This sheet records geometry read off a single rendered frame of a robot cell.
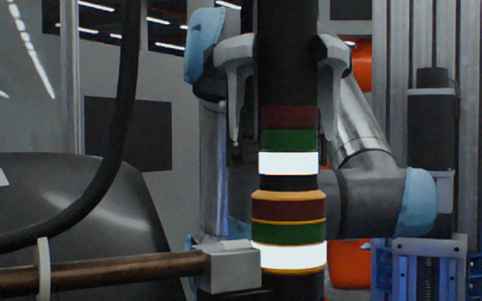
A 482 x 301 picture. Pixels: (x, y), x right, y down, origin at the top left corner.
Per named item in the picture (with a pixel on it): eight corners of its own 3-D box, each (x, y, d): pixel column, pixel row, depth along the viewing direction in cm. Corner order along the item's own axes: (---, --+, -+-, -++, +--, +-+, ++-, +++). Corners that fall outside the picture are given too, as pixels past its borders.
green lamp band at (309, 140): (277, 151, 33) (277, 128, 33) (249, 150, 36) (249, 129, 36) (329, 150, 34) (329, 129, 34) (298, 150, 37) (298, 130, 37)
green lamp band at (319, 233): (273, 248, 32) (273, 225, 32) (238, 236, 36) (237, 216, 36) (341, 241, 35) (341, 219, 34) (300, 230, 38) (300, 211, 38)
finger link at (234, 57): (255, 140, 32) (271, 141, 41) (255, 27, 32) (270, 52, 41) (196, 141, 32) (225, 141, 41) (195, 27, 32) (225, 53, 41)
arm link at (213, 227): (265, 308, 114) (288, 20, 88) (184, 312, 111) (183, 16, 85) (257, 268, 124) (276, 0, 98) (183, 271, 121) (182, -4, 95)
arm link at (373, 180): (333, 65, 106) (428, 265, 67) (271, 64, 104) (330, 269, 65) (343, 1, 99) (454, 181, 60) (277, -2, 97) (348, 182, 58)
